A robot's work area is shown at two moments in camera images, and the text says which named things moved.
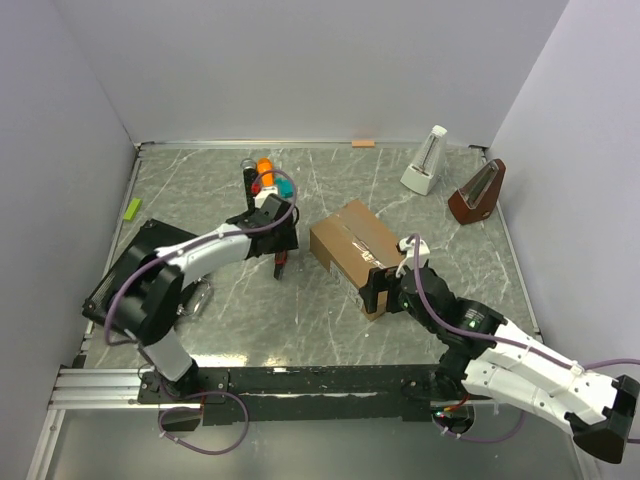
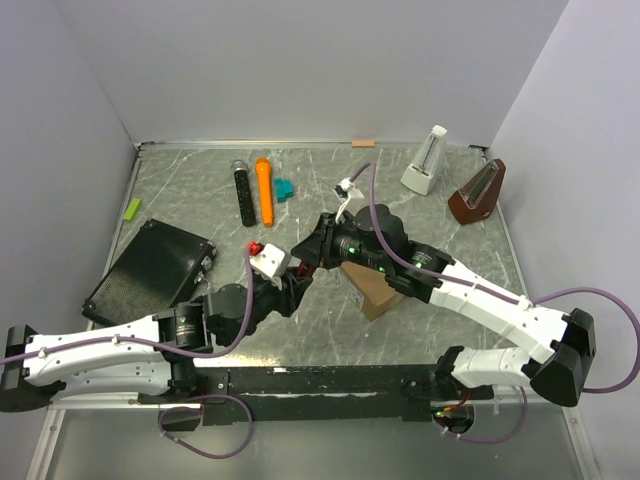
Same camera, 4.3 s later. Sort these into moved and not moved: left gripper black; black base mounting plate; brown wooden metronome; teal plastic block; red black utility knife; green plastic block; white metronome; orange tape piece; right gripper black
Moved: left gripper black; right gripper black; red black utility knife
Not moved: brown wooden metronome; green plastic block; teal plastic block; orange tape piece; white metronome; black base mounting plate
